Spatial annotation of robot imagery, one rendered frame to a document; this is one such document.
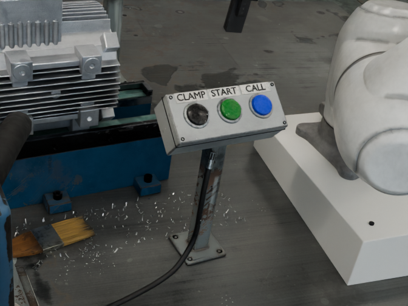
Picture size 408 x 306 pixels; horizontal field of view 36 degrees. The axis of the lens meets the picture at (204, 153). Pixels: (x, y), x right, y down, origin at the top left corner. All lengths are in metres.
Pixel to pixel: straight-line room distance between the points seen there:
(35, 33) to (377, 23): 0.52
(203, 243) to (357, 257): 0.24
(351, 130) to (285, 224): 0.29
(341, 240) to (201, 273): 0.23
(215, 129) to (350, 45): 0.32
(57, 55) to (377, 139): 0.46
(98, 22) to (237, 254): 0.42
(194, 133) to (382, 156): 0.25
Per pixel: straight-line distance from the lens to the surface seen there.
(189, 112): 0.82
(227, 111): 0.84
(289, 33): 1.85
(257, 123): 0.87
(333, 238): 1.05
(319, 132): 1.18
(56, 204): 1.05
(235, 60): 1.62
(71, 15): 0.98
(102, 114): 1.02
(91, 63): 0.93
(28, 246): 1.00
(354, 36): 1.07
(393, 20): 1.05
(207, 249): 1.02
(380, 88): 0.88
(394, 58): 0.91
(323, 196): 1.06
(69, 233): 1.02
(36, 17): 0.94
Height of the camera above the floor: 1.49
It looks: 34 degrees down
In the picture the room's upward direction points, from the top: 10 degrees clockwise
